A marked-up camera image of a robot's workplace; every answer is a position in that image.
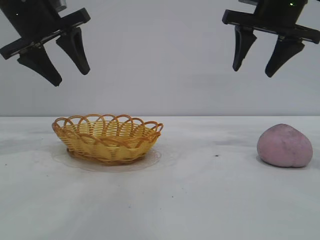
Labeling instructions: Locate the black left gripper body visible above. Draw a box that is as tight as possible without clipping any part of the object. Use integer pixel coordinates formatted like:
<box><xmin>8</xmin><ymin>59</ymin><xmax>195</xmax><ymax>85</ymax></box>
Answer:
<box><xmin>0</xmin><ymin>0</ymin><xmax>91</xmax><ymax>61</ymax></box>

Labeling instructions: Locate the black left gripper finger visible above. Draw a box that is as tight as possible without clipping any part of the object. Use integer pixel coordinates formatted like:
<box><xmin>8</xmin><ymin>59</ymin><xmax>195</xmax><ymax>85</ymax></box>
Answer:
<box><xmin>16</xmin><ymin>44</ymin><xmax>63</xmax><ymax>88</ymax></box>
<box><xmin>55</xmin><ymin>26</ymin><xmax>91</xmax><ymax>76</ymax></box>

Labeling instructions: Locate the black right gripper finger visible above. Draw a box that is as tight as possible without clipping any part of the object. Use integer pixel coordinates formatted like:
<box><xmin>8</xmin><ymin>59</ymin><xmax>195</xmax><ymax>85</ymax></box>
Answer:
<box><xmin>264</xmin><ymin>36</ymin><xmax>307</xmax><ymax>79</ymax></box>
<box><xmin>232</xmin><ymin>24</ymin><xmax>259</xmax><ymax>72</ymax></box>

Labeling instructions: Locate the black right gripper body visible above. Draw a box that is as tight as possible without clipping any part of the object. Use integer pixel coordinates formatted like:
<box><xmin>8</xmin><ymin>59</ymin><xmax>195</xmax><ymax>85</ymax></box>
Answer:
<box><xmin>221</xmin><ymin>0</ymin><xmax>320</xmax><ymax>42</ymax></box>

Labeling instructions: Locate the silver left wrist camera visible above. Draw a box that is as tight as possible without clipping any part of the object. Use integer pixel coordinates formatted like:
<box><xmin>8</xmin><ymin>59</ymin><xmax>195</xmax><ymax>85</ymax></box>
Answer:
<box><xmin>54</xmin><ymin>0</ymin><xmax>69</xmax><ymax>12</ymax></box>

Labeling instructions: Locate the clear plastic plate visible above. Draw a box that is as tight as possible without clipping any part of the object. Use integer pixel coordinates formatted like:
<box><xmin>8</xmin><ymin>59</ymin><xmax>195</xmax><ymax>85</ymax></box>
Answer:
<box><xmin>51</xmin><ymin>147</ymin><xmax>163</xmax><ymax>173</ymax></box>

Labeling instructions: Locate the yellow woven wicker basket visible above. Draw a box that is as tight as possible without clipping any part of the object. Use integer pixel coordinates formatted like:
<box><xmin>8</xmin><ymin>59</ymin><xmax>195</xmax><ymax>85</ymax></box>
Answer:
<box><xmin>51</xmin><ymin>113</ymin><xmax>165</xmax><ymax>167</ymax></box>

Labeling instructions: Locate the pink peach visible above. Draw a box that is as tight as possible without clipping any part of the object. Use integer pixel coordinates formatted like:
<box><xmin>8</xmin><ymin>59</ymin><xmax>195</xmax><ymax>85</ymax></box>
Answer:
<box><xmin>256</xmin><ymin>123</ymin><xmax>314</xmax><ymax>169</ymax></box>

